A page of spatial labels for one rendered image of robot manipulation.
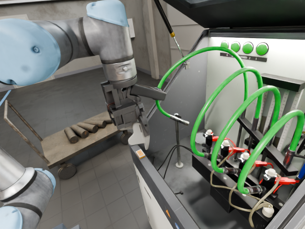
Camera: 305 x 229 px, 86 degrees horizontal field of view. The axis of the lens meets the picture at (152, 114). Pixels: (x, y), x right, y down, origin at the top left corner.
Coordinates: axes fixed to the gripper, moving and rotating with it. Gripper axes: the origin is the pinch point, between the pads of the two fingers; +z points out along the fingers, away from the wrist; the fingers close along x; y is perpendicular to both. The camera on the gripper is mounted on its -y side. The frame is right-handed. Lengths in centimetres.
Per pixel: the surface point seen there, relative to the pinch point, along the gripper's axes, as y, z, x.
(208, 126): -57, 35, -27
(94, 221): 40, 122, -66
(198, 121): -14.5, -4.4, 8.5
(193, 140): -12.6, 1.4, 8.6
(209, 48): -32.6, -19.8, -6.3
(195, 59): -48, -10, -31
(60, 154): 55, 90, -142
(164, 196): -2.7, 27.4, 3.6
